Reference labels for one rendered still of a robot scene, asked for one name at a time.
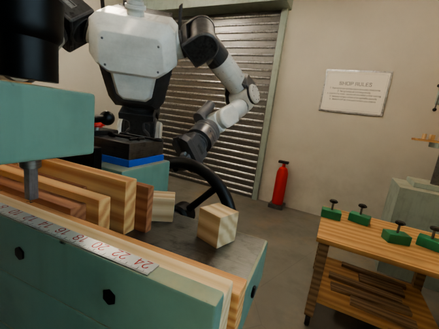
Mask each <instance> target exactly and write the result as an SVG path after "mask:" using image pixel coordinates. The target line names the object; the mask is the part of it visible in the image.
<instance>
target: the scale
mask: <svg viewBox="0 0 439 329"><path fill-rule="evenodd" d="M0 215H3V216H5V217H8V218H9V219H12V220H15V221H17V222H19V223H21V224H24V225H27V226H29V227H31V228H34V229H36V230H39V231H41V232H43V233H45V234H48V235H50V236H53V237H55V238H57V239H59V240H62V241H64V242H67V243H69V244H71V245H74V246H77V247H79V248H81V249H83V250H86V251H88V252H90V253H93V254H95V255H98V256H100V257H103V258H104V259H107V260H110V261H112V262H115V263H116V264H119V265H121V266H124V267H126V268H129V269H131V270H133V271H136V272H138V273H140V274H143V275H145V276H149V275H150V274H151V273H152V272H153V271H154V270H155V269H156V268H158V267H159V264H156V263H154V262H151V261H149V260H146V259H144V258H141V257H138V256H136V255H133V254H131V253H128V252H126V251H123V250H121V249H118V248H116V247H113V246H111V245H108V244H105V243H103V242H100V241H98V240H95V239H93V238H90V237H87V236H85V235H83V234H80V233H77V232H75V231H72V230H69V229H67V228H65V227H62V226H59V225H57V224H55V223H51V222H49V221H47V220H44V219H41V218H40V217H37V216H34V215H31V214H29V213H26V212H24V211H22V210H19V209H16V208H13V207H11V206H8V205H6V204H4V203H1V202H0Z"/></svg>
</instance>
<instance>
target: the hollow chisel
mask: <svg viewBox="0 0 439 329"><path fill-rule="evenodd" d="M24 193H25V199H28V200H35V199H37V198H39V185H38V169H31V170H28V169H24Z"/></svg>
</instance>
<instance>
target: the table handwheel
mask: <svg viewBox="0 0 439 329"><path fill-rule="evenodd" d="M164 160H167V161H170V166H169V169H172V168H181V169H185V170H189V171H192V172H194V173H196V174H198V175H199V176H200V177H202V178H203V179H205V180H206V181H207V182H208V183H209V184H210V185H211V188H209V189H208V190H207V191H206V192H204V193H203V194H202V195H201V196H200V197H198V198H197V199H195V200H194V201H193V202H192V203H189V202H186V201H181V202H179V203H177V204H175V205H174V213H177V214H180V215H183V216H186V217H190V218H193V219H194V218H195V208H196V207H197V206H199V205H200V204H201V203H203V202H204V201H205V200H206V199H208V198H209V197H211V196H212V195H213V194H215V193H216V194H217V195H218V197H219V199H220V201H221V204H223V205H224V206H227V207H229V208H232V209H234V210H236V208H235V203H234V201H233V198H232V196H231V194H230V192H229V190H228V188H227V186H226V184H225V183H224V182H223V180H222V179H221V178H220V177H219V176H218V175H217V174H216V173H215V172H214V171H213V170H212V169H210V168H209V167H207V166H206V165H205V164H202V163H200V162H198V161H196V160H194V159H190V158H186V157H169V158H166V159H164Z"/></svg>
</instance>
